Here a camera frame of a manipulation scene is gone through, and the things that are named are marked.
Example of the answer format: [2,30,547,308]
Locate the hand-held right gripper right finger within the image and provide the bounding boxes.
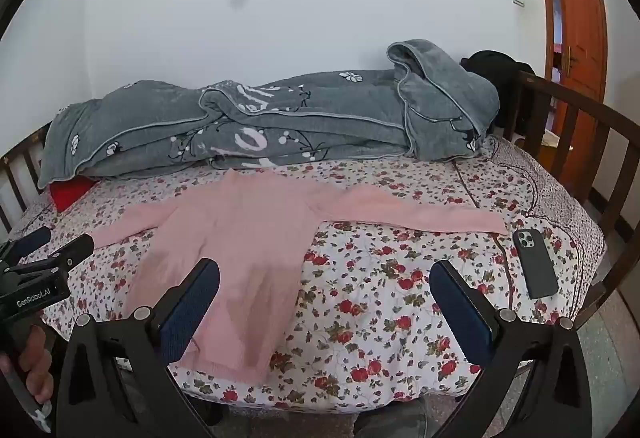
[429,260,593,438]

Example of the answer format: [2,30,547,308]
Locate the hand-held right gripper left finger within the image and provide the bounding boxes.
[54,258,223,438]

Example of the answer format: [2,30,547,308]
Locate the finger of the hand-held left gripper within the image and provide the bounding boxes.
[5,233,96,286]
[0,225,53,263]

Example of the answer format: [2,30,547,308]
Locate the pink knit sweater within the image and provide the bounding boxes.
[90,169,508,384]

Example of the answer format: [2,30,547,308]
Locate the person's left hand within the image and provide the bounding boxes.
[0,324,55,406]

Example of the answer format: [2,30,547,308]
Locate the red pillow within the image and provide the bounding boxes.
[49,178,96,213]

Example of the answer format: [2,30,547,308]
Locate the wooden bed headboard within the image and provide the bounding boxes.
[0,120,53,239]

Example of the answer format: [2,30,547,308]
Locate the black smartphone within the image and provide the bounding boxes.
[512,228,559,299]

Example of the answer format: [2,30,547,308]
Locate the floral bed sheet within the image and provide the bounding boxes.
[7,135,608,414]

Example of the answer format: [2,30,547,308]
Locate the person's grey trousers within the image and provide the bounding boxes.
[352,398,431,438]

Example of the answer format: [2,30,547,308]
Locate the grey printed blanket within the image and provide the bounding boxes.
[37,39,501,191]

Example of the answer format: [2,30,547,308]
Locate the wooden bed footboard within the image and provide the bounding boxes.
[492,70,640,269]

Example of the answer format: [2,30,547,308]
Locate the black clothing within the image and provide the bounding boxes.
[460,50,536,133]

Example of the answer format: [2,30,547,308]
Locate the brown wooden door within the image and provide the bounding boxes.
[527,0,608,206]

